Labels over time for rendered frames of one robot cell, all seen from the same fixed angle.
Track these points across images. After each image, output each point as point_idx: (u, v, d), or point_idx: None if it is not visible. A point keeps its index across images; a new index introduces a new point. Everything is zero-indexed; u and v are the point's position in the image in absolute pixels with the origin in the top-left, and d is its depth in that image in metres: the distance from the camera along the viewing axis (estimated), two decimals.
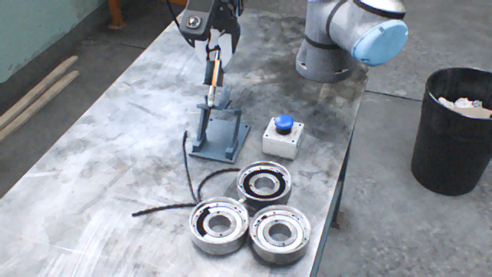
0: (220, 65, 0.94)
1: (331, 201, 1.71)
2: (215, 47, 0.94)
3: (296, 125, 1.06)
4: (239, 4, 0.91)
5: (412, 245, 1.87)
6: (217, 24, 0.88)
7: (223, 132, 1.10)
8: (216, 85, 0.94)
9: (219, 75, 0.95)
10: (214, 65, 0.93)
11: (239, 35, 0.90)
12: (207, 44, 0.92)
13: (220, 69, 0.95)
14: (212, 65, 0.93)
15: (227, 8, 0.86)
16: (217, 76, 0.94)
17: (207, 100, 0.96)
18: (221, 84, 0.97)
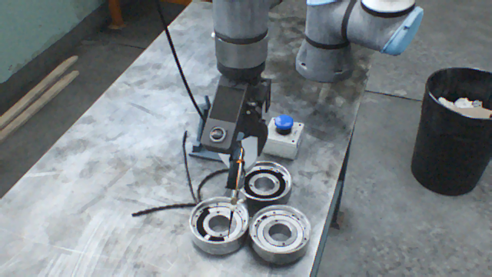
0: (242, 166, 0.82)
1: (331, 201, 1.71)
2: (240, 145, 0.83)
3: (296, 125, 1.06)
4: (267, 101, 0.79)
5: (412, 245, 1.87)
6: (242, 127, 0.77)
7: None
8: (238, 189, 0.82)
9: (241, 176, 0.83)
10: (237, 168, 0.82)
11: (267, 138, 0.79)
12: None
13: (242, 170, 0.83)
14: (236, 167, 0.82)
15: (255, 112, 0.74)
16: (240, 178, 0.82)
17: (230, 204, 0.85)
18: (242, 185, 0.85)
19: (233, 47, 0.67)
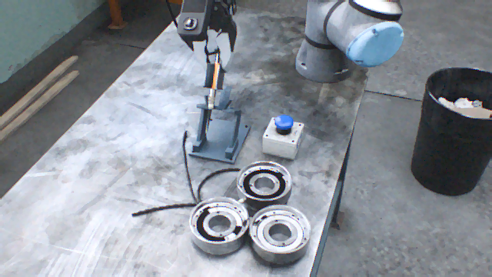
0: (220, 68, 0.95)
1: (331, 201, 1.71)
2: (215, 51, 0.95)
3: (296, 125, 1.06)
4: (232, 2, 0.92)
5: (412, 245, 1.87)
6: (213, 24, 0.89)
7: (223, 132, 1.10)
8: (217, 88, 0.95)
9: (219, 78, 0.96)
10: (214, 68, 0.94)
11: (236, 33, 0.91)
12: (205, 45, 0.93)
13: (220, 72, 0.95)
14: (212, 68, 0.94)
15: (221, 7, 0.87)
16: (218, 79, 0.95)
17: (208, 103, 0.97)
18: (221, 87, 0.98)
19: None
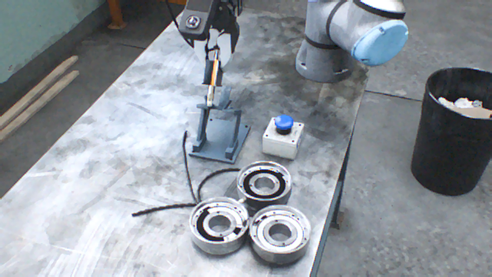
0: (219, 65, 0.94)
1: (331, 201, 1.71)
2: (214, 47, 0.94)
3: (296, 125, 1.06)
4: (238, 4, 0.91)
5: (412, 245, 1.87)
6: (216, 24, 0.88)
7: (223, 132, 1.10)
8: (215, 85, 0.94)
9: (218, 74, 0.95)
10: (213, 65, 0.93)
11: (238, 35, 0.90)
12: (206, 44, 0.92)
13: (219, 69, 0.94)
14: (211, 65, 0.93)
15: (227, 8, 0.86)
16: (217, 76, 0.94)
17: (207, 100, 0.96)
18: (220, 84, 0.97)
19: None
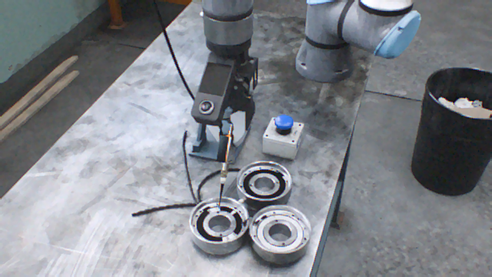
0: (231, 141, 0.87)
1: (331, 201, 1.71)
2: (229, 121, 0.88)
3: (296, 125, 1.06)
4: (254, 78, 0.84)
5: (412, 245, 1.87)
6: (231, 101, 0.82)
7: (223, 132, 1.10)
8: (227, 162, 0.87)
9: (231, 150, 0.88)
10: (227, 141, 0.87)
11: (254, 112, 0.84)
12: None
13: (231, 145, 0.88)
14: (225, 141, 0.87)
15: (242, 88, 0.79)
16: (229, 152, 0.87)
17: (220, 176, 0.90)
18: (232, 158, 0.90)
19: (220, 24, 0.72)
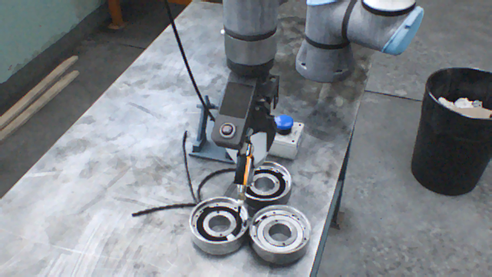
0: (251, 162, 0.83)
1: (331, 201, 1.71)
2: (247, 141, 0.84)
3: (296, 125, 1.06)
4: (275, 97, 0.80)
5: (412, 245, 1.87)
6: (250, 123, 0.78)
7: None
8: (247, 185, 0.83)
9: (250, 171, 0.84)
10: (245, 163, 0.83)
11: (275, 133, 0.80)
12: None
13: (251, 166, 0.84)
14: (244, 162, 0.83)
15: (264, 108, 0.75)
16: (249, 175, 0.83)
17: (237, 198, 0.86)
18: (251, 180, 0.86)
19: (243, 44, 0.68)
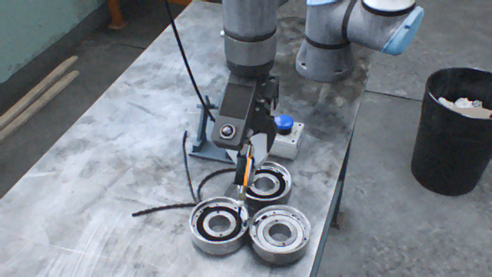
0: (252, 163, 0.83)
1: (331, 201, 1.71)
2: (247, 142, 0.84)
3: (296, 125, 1.06)
4: (275, 98, 0.80)
5: (412, 245, 1.87)
6: (251, 124, 0.78)
7: None
8: (248, 186, 0.83)
9: (251, 172, 0.84)
10: (245, 164, 0.83)
11: (275, 134, 0.80)
12: None
13: (252, 167, 0.84)
14: (244, 163, 0.83)
15: (264, 109, 0.75)
16: (250, 175, 0.83)
17: (237, 199, 0.86)
18: (252, 181, 0.86)
19: (242, 45, 0.68)
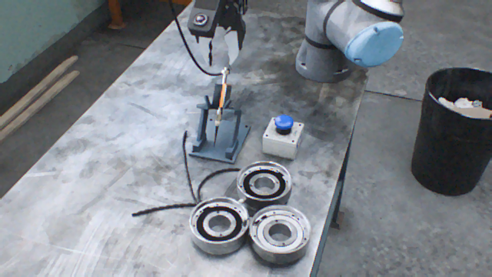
0: (227, 88, 1.02)
1: (331, 201, 1.71)
2: (223, 71, 1.02)
3: (296, 125, 1.06)
4: (244, 2, 0.95)
5: (412, 245, 1.87)
6: (222, 21, 0.92)
7: (223, 132, 1.10)
8: (224, 107, 1.01)
9: (226, 97, 1.02)
10: (221, 88, 1.01)
11: (244, 32, 0.94)
12: (211, 41, 0.96)
13: (227, 92, 1.02)
14: (220, 88, 1.01)
15: (233, 7, 0.90)
16: (225, 98, 1.02)
17: (215, 120, 1.04)
18: (227, 105, 1.04)
19: None
